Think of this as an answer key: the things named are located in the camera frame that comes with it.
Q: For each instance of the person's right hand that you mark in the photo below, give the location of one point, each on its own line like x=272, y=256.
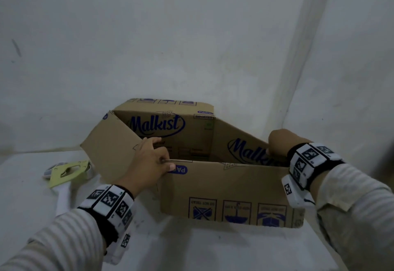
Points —
x=286, y=143

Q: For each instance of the person's left hand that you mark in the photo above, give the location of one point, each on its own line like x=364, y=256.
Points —
x=147, y=166

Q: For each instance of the brown cardboard box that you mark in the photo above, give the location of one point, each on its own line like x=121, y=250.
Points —
x=234, y=187

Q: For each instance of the yellow tape dispenser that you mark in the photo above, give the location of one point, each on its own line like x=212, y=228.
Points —
x=66, y=175

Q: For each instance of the person's left forearm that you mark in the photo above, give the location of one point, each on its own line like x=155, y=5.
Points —
x=58, y=243

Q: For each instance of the person's right forearm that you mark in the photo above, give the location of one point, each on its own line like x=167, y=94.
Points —
x=357, y=212

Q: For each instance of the black marker wristband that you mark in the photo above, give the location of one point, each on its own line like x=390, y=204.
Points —
x=311, y=160
x=107, y=200

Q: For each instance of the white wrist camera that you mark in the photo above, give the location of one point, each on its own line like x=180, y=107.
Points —
x=118, y=249
x=294, y=192

